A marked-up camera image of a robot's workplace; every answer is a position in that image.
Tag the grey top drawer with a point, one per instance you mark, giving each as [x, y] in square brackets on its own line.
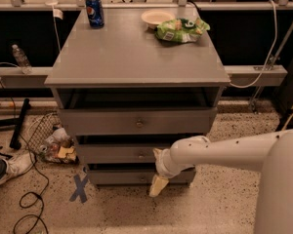
[82, 122]

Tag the grey drawer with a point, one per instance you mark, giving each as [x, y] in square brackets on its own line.
[118, 154]
[82, 122]
[135, 177]

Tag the wire basket with trash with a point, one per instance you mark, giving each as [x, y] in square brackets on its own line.
[48, 139]

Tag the grey drawer cabinet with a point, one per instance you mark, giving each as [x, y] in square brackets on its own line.
[124, 66]

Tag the white paper bowl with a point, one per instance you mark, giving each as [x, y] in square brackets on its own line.
[155, 17]

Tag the blue Pepsi can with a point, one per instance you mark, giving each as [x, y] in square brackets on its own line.
[95, 13]

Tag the blue tape X mark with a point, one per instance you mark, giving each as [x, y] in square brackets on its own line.
[79, 192]

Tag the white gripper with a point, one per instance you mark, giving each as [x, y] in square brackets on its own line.
[161, 164]

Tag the clear plastic water bottle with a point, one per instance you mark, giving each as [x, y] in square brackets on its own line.
[21, 59]

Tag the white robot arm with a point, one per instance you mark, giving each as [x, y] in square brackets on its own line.
[269, 154]

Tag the white sneaker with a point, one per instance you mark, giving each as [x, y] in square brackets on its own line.
[17, 166]

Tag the green chip bag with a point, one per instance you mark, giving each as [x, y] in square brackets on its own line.
[181, 30]

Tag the black stand leg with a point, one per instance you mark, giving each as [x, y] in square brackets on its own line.
[17, 123]

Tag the grey bottom drawer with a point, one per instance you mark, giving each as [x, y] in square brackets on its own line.
[135, 177]

